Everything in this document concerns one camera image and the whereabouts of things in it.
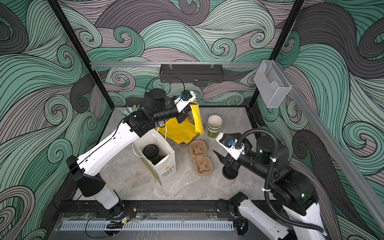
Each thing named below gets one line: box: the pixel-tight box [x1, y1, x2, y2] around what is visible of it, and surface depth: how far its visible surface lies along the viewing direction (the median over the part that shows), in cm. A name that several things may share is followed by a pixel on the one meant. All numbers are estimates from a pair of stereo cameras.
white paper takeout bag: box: [132, 129, 176, 186], surface depth 74 cm
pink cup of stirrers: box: [121, 104, 141, 117], surface depth 93 cm
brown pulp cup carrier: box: [189, 139, 214, 176], surface depth 87 cm
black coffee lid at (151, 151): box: [143, 144, 160, 159], surface depth 83 cm
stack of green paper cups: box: [207, 115, 223, 139], surface depth 92 cm
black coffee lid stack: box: [222, 165, 238, 180], surface depth 85 cm
